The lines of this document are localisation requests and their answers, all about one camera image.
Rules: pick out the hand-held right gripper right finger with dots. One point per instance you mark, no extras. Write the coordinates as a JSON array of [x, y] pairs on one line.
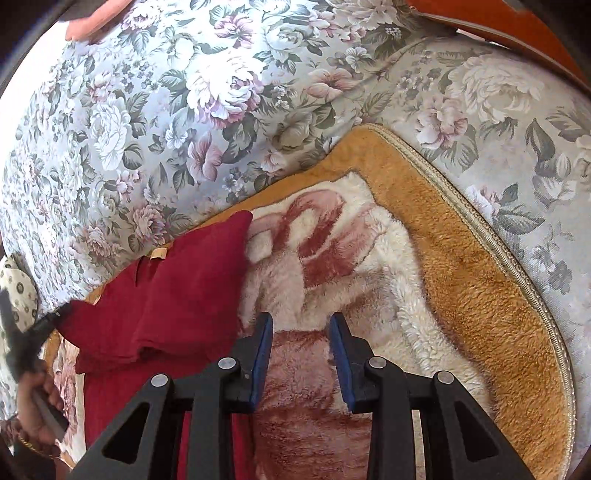
[[340, 364]]

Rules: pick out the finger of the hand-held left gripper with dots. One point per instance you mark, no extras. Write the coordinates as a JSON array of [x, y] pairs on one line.
[[53, 318]]

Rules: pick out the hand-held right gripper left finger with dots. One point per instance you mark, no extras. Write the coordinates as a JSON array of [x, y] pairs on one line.
[[260, 360]]

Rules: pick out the dark red shirt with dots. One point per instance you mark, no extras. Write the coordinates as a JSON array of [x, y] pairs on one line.
[[161, 300]]

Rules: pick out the person's left hand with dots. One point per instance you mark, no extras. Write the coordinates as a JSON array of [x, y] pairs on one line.
[[32, 415]]

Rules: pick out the cream dotted cloth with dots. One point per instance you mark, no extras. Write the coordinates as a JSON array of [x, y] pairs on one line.
[[18, 286]]

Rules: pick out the orange floral plush blanket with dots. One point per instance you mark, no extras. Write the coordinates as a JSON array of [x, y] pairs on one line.
[[461, 277]]

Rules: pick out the reddish wooden furniture frame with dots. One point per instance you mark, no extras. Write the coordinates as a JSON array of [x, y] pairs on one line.
[[508, 23]]

